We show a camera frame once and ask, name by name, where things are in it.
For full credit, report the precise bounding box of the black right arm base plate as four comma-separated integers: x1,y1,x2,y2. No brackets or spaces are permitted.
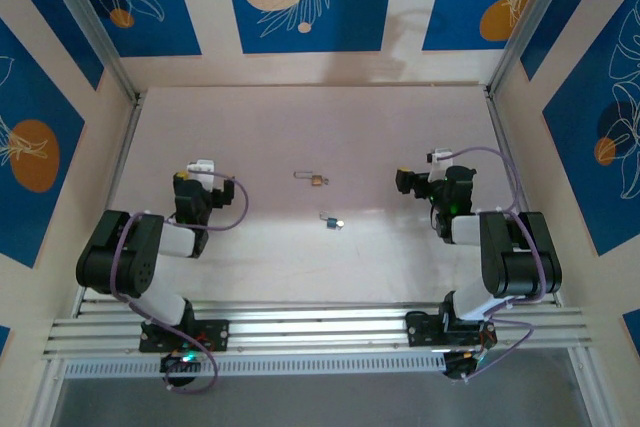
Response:
405,311,496,348

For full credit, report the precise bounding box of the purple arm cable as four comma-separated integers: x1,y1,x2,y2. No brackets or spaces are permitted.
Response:
449,145,547,383
110,171,251,396

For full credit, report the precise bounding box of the grey metal sheet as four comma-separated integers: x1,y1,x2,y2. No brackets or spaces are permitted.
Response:
49,346,594,427

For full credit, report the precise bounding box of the white slotted cable duct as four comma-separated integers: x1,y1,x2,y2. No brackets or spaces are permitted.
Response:
63,352,446,381

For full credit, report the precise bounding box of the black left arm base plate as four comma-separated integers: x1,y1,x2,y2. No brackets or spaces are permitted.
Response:
138,319,231,353

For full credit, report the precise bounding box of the black controller box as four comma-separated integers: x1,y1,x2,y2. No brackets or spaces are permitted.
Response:
159,350,205,379
442,349,496,384

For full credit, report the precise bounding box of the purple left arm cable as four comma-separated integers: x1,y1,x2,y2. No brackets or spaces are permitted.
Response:
110,171,251,396

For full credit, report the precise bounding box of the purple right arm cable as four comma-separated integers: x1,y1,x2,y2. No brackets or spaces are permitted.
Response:
449,145,547,383

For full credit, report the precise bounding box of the aluminium corner post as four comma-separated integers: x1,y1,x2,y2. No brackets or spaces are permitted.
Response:
487,0,584,98
37,0,146,103

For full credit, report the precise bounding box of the brass padlock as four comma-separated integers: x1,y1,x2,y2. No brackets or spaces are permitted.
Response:
293,170,325,189

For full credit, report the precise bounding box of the aluminium table side rail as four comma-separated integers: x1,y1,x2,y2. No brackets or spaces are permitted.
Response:
74,91,146,318
484,86,564,308

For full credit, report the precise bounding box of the aluminium mounting rail frame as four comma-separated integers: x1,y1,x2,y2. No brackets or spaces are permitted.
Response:
42,299,596,361

